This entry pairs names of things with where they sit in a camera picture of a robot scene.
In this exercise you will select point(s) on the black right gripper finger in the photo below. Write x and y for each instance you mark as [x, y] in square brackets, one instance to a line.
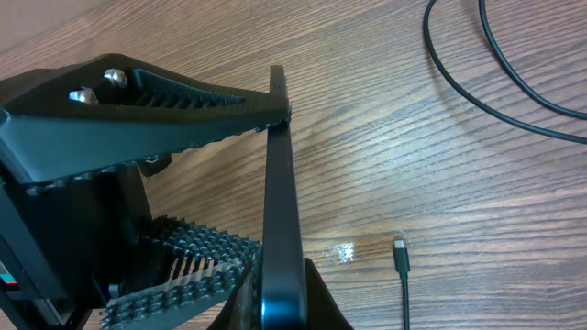
[244, 309]

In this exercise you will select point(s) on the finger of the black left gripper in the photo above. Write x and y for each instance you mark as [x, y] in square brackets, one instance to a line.
[113, 110]
[178, 271]

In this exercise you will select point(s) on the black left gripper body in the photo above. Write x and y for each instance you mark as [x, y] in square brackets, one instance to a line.
[69, 246]

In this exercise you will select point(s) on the blue Galaxy smartphone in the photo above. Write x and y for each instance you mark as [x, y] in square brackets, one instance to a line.
[283, 267]

